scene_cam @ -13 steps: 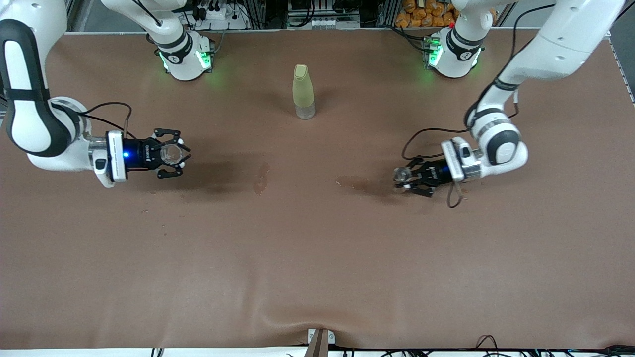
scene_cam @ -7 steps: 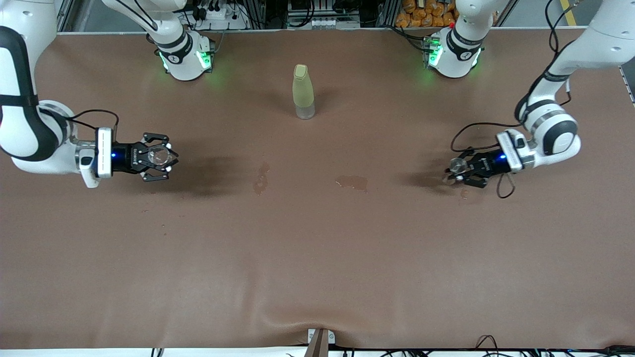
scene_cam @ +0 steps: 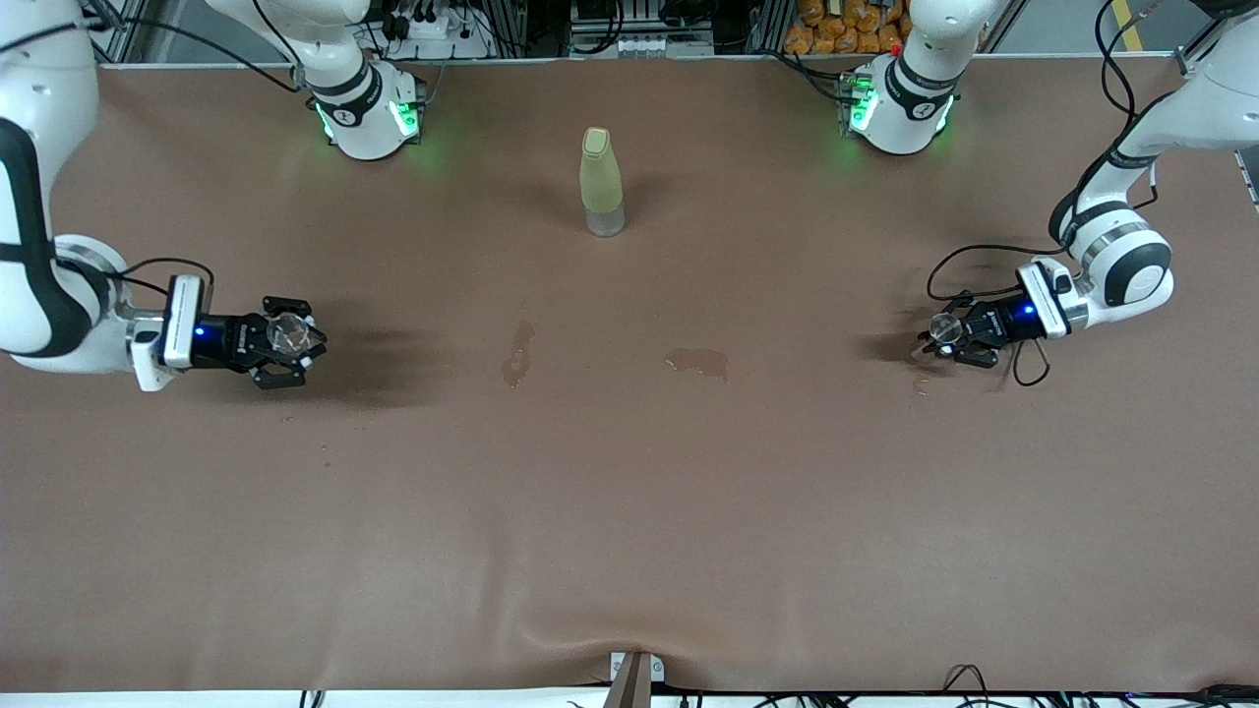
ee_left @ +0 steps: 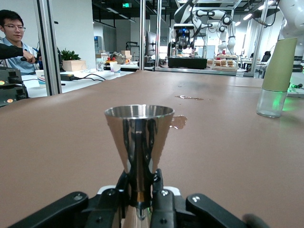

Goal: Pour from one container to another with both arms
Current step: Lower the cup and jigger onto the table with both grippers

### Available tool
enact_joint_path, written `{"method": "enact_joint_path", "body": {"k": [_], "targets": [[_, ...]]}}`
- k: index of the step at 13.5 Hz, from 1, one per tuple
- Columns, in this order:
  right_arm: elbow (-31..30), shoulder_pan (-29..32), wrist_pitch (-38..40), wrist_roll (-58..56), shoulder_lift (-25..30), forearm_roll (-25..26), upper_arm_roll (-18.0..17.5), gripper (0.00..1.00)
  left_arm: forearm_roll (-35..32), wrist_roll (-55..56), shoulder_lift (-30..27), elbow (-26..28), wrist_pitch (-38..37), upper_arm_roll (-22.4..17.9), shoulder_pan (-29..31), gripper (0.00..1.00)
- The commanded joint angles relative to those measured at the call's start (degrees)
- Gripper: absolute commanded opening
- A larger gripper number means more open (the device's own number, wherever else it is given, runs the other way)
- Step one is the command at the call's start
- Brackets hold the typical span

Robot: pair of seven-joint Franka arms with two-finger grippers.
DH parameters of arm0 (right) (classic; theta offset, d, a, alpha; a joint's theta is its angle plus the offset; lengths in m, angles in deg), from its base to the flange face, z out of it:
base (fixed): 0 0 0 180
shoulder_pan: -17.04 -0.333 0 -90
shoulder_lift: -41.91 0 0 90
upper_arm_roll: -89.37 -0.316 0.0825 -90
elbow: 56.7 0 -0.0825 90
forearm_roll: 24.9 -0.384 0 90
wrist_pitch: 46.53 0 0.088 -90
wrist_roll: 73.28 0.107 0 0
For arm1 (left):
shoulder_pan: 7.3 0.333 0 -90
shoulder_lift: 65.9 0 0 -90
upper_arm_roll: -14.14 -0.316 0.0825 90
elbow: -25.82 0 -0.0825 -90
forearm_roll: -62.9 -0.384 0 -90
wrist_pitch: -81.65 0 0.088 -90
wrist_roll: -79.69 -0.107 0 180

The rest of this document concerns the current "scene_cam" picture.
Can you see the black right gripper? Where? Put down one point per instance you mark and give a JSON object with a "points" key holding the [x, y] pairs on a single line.
{"points": [[224, 340]]}

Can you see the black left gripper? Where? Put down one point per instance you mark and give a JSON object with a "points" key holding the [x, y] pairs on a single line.
{"points": [[995, 324]]}

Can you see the clear glass beaker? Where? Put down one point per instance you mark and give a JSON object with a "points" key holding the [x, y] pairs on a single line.
{"points": [[290, 334]]}

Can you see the steel double jigger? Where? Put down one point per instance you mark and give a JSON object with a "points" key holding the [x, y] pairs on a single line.
{"points": [[946, 326]]}

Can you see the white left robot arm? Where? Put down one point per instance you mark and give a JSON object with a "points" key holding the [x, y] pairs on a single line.
{"points": [[1131, 280]]}

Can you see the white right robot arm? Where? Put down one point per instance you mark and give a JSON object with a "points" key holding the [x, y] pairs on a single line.
{"points": [[79, 346]]}

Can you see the elongated liquid puddle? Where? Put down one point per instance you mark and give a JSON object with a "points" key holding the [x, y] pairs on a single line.
{"points": [[516, 366]]}

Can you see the small liquid puddle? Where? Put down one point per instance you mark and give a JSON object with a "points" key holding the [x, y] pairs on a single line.
{"points": [[703, 364]]}

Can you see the pile of orange bags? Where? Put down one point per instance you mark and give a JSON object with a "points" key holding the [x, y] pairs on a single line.
{"points": [[836, 34]]}

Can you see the white power strip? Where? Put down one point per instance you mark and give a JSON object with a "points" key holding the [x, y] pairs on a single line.
{"points": [[433, 29]]}

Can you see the green bottle with glass base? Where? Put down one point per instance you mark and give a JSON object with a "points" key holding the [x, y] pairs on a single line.
{"points": [[600, 177]]}

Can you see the aluminium frame post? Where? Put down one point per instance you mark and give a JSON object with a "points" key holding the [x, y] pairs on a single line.
{"points": [[128, 29]]}

